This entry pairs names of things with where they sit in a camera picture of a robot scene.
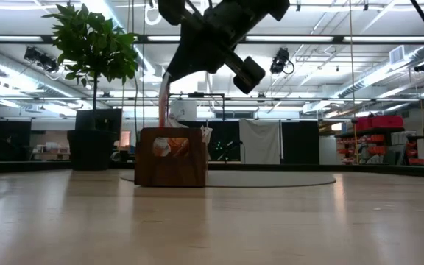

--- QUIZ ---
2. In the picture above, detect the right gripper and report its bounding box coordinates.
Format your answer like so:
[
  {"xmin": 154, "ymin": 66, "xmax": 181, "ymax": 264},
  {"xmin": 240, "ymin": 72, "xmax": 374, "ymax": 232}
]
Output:
[{"xmin": 157, "ymin": 0, "xmax": 272, "ymax": 95}]

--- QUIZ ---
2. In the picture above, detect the wooden tea organizer box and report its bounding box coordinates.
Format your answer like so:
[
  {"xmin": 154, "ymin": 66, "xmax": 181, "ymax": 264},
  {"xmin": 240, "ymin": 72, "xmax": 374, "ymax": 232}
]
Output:
[{"xmin": 134, "ymin": 127, "xmax": 209, "ymax": 188}]

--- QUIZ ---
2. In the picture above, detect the white panel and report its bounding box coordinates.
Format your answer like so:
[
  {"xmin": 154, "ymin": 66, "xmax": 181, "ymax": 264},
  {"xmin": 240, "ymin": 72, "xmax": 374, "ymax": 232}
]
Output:
[{"xmin": 170, "ymin": 99, "xmax": 197, "ymax": 122}]

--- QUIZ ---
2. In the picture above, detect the black partition panel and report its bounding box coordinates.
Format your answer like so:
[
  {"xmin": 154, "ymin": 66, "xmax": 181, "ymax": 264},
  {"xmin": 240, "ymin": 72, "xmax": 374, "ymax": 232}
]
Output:
[
  {"xmin": 178, "ymin": 120, "xmax": 241, "ymax": 163},
  {"xmin": 74, "ymin": 108, "xmax": 123, "ymax": 130},
  {"xmin": 280, "ymin": 120, "xmax": 320, "ymax": 166},
  {"xmin": 0, "ymin": 119, "xmax": 32, "ymax": 163}
]

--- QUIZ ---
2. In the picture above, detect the black overhead light bar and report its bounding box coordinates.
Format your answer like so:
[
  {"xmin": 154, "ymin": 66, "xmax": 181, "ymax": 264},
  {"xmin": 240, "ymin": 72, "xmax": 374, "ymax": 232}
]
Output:
[{"xmin": 0, "ymin": 33, "xmax": 424, "ymax": 46}]

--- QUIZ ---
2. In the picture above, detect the white curtain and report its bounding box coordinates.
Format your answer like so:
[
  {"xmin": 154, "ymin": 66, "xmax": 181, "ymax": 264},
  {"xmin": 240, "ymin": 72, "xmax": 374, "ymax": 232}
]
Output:
[{"xmin": 238, "ymin": 118, "xmax": 282, "ymax": 166}]

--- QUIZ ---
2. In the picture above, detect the thin black crossbar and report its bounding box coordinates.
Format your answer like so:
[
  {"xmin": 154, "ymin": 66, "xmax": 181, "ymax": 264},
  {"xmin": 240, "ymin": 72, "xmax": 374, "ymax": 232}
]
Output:
[{"xmin": 97, "ymin": 96, "xmax": 424, "ymax": 103}]

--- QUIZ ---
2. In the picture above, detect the potted green plant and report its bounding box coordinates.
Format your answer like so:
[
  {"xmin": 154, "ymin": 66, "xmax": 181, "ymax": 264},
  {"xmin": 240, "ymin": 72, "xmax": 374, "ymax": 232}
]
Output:
[{"xmin": 41, "ymin": 2, "xmax": 141, "ymax": 171}]

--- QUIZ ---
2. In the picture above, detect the round grey mat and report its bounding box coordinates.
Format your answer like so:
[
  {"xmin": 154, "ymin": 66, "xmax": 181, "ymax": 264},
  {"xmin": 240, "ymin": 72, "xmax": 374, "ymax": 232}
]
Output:
[{"xmin": 119, "ymin": 169, "xmax": 337, "ymax": 189}]

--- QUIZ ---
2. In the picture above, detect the red storage bin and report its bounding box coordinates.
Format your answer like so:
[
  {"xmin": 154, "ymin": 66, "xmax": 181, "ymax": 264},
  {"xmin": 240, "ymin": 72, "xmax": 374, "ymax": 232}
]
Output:
[
  {"xmin": 355, "ymin": 117, "xmax": 373, "ymax": 131},
  {"xmin": 372, "ymin": 116, "xmax": 405, "ymax": 129}
]

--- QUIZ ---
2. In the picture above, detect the shelf with orange bins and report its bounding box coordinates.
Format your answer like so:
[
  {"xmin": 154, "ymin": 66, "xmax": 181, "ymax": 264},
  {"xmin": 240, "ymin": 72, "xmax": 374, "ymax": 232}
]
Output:
[{"xmin": 335, "ymin": 127, "xmax": 424, "ymax": 166}]

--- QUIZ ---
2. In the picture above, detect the white hanging ring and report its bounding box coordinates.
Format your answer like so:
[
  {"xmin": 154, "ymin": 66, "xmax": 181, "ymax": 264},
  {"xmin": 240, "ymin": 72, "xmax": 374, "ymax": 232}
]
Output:
[{"xmin": 144, "ymin": 1, "xmax": 163, "ymax": 27}]

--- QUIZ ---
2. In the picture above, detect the black metal table frame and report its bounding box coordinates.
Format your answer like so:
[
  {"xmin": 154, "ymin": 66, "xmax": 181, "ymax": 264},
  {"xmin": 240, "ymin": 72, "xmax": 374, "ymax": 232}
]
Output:
[{"xmin": 0, "ymin": 160, "xmax": 424, "ymax": 180}]

